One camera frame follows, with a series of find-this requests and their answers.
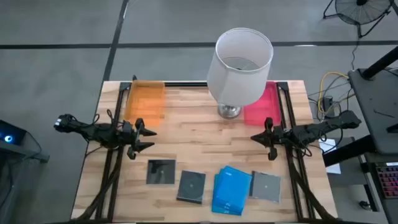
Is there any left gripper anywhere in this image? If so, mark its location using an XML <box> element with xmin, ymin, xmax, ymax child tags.
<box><xmin>119</xmin><ymin>118</ymin><xmax>157</xmax><ymax>161</ymax></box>

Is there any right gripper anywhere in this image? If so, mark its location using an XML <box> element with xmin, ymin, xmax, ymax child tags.
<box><xmin>250</xmin><ymin>117</ymin><xmax>292</xmax><ymax>161</ymax></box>

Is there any orange translucent plastic bin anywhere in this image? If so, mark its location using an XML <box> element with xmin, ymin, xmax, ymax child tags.
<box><xmin>123</xmin><ymin>80</ymin><xmax>166</xmax><ymax>128</ymax></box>

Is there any clear jewel case black tray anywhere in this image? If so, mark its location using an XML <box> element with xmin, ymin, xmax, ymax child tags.
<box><xmin>146</xmin><ymin>159</ymin><xmax>177</xmax><ymax>185</ymax></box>

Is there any clear jewel disc case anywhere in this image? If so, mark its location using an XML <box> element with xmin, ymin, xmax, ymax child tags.
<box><xmin>176</xmin><ymin>169</ymin><xmax>207</xmax><ymax>205</ymax></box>

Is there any grey jewel case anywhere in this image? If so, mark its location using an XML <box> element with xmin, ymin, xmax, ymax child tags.
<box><xmin>248</xmin><ymin>170</ymin><xmax>282</xmax><ymax>204</ymax></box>

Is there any pink translucent plastic bin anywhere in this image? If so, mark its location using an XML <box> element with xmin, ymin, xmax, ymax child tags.
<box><xmin>243</xmin><ymin>81</ymin><xmax>282</xmax><ymax>127</ymax></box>

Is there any black power strip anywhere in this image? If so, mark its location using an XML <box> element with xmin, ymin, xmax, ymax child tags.
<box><xmin>322</xmin><ymin>95</ymin><xmax>336</xmax><ymax>119</ymax></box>

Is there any white shade silver table lamp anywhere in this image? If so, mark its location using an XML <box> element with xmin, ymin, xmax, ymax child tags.
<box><xmin>206</xmin><ymin>27</ymin><xmax>274</xmax><ymax>120</ymax></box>

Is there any black desk leg beam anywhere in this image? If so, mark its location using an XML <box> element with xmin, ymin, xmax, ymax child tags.
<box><xmin>322</xmin><ymin>135</ymin><xmax>377</xmax><ymax>168</ymax></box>

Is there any black desk top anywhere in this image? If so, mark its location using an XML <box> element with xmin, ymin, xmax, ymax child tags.
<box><xmin>347</xmin><ymin>67</ymin><xmax>398</xmax><ymax>156</ymax></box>

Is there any grey desk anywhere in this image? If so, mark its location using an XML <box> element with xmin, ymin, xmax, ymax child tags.
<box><xmin>357</xmin><ymin>154</ymin><xmax>398</xmax><ymax>224</ymax></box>

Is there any backlit keyboard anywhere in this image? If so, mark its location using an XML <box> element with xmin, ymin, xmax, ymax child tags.
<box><xmin>374</xmin><ymin>162</ymin><xmax>398</xmax><ymax>200</ymax></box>

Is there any computer case blue light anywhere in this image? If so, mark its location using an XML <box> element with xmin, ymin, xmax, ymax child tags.
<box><xmin>0</xmin><ymin>119</ymin><xmax>27</xmax><ymax>146</ymax></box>

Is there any black diagonal stand pole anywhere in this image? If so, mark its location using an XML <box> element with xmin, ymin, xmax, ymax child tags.
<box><xmin>361</xmin><ymin>45</ymin><xmax>398</xmax><ymax>80</ymax></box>

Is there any black floor fan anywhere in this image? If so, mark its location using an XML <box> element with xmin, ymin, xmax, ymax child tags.
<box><xmin>322</xmin><ymin>0</ymin><xmax>394</xmax><ymax>39</ymax></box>

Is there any yellow cable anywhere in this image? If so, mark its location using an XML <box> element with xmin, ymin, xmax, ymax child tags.
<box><xmin>317</xmin><ymin>72</ymin><xmax>355</xmax><ymax>114</ymax></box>

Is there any black aluminium table frame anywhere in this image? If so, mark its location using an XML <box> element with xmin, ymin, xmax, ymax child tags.
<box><xmin>70</xmin><ymin>74</ymin><xmax>339</xmax><ymax>223</ymax></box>

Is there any black cable bundle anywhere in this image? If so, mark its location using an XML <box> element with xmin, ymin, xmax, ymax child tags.
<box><xmin>73</xmin><ymin>149</ymin><xmax>121</xmax><ymax>222</ymax></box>
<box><xmin>287</xmin><ymin>158</ymin><xmax>336</xmax><ymax>222</ymax></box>

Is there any black fan cord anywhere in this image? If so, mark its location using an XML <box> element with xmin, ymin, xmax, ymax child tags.
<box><xmin>350</xmin><ymin>37</ymin><xmax>360</xmax><ymax>71</ymax></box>

